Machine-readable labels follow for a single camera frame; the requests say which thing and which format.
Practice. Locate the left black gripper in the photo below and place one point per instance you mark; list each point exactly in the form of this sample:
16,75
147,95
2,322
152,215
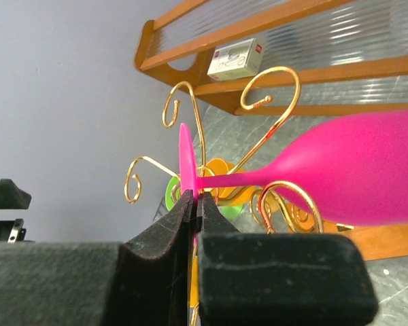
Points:
12,197

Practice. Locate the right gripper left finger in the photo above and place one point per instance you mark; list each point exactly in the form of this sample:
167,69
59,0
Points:
145,281

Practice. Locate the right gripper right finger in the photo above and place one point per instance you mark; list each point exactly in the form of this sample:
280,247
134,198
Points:
279,279

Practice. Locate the pink wine glass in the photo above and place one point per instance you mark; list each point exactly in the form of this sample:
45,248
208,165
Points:
355,168

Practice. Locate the orange wine glass front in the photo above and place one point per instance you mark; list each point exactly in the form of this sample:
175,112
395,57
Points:
297,220

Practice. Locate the orange wine glass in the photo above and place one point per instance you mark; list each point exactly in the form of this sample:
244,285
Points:
225,196
297,220

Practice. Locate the orange wine glass rear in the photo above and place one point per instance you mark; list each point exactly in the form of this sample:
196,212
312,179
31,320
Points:
225,196

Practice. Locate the green wine glass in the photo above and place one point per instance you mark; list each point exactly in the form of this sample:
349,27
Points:
229,212

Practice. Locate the wooden shelf rack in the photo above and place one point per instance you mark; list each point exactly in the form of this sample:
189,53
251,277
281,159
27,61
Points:
331,57

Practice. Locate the small white green box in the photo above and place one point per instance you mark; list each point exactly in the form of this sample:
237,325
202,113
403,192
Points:
236,61

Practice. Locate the gold wire wine glass rack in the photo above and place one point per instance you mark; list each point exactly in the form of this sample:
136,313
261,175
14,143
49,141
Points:
288,191

